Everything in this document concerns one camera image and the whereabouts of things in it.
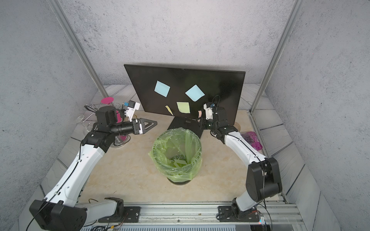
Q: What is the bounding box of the light blue sticky note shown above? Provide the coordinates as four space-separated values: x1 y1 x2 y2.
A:
185 85 205 102
154 81 170 97

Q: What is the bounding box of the black monitor stand base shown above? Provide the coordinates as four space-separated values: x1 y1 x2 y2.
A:
168 117 203 138

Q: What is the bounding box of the purple snack packet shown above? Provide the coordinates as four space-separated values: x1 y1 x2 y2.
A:
241 131 263 151

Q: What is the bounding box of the yellow-green sticky note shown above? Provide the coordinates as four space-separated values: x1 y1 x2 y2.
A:
177 102 190 114

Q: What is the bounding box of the black flat monitor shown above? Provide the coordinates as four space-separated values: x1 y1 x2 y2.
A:
124 64 245 125

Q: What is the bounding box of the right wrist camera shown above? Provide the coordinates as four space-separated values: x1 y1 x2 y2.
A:
203 103 215 120

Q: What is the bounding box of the clear wine glass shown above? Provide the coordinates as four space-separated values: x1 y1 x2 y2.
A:
74 114 94 136

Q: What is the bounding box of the left aluminium frame post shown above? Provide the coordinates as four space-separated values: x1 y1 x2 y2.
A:
47 0 109 97

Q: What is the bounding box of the aluminium frame post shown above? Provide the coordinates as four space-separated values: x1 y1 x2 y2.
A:
250 0 305 115
47 0 109 97

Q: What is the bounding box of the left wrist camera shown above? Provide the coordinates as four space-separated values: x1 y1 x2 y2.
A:
123 100 141 122

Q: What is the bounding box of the right aluminium frame post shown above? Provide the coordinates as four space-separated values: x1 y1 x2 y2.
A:
250 0 305 115

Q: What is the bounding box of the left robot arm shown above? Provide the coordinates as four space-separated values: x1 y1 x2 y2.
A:
29 106 158 231

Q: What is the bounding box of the pink plastic wine glass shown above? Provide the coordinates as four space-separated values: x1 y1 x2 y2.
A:
101 97 129 147

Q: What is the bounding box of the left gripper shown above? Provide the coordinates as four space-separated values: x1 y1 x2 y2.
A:
109 118 156 138

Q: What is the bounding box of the black mesh trash bin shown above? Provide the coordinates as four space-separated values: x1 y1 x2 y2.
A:
153 129 202 186

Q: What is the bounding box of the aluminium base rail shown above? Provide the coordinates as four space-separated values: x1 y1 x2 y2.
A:
83 200 306 231

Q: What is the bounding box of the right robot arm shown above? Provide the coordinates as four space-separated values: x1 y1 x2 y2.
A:
198 103 282 222

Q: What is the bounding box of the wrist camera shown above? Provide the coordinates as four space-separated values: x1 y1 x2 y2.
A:
123 100 141 122
203 103 215 120

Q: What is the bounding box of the green plastic bin liner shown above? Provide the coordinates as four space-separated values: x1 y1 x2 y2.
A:
148 127 203 183

